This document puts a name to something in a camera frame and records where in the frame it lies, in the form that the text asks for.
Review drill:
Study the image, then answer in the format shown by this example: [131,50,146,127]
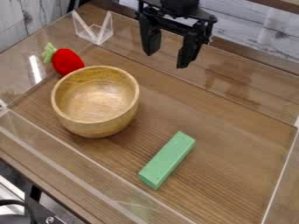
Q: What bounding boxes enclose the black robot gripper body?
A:
[136,0,218,33]

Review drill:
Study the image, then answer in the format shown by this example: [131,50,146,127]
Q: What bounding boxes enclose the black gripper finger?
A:
[139,14,162,56]
[176,31,204,68]

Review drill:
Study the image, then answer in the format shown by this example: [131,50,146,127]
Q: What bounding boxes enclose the red plush strawberry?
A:
[42,43,86,76]

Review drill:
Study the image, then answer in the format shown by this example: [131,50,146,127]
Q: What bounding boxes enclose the wooden bowl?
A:
[51,66,140,138]

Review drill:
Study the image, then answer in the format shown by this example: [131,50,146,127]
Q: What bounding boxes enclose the clear acrylic tray walls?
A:
[0,5,299,224]

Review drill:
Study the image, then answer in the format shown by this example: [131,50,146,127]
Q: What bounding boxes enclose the green rectangular block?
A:
[138,131,196,190]

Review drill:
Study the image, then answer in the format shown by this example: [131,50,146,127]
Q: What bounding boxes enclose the black table leg bracket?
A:
[0,183,67,224]

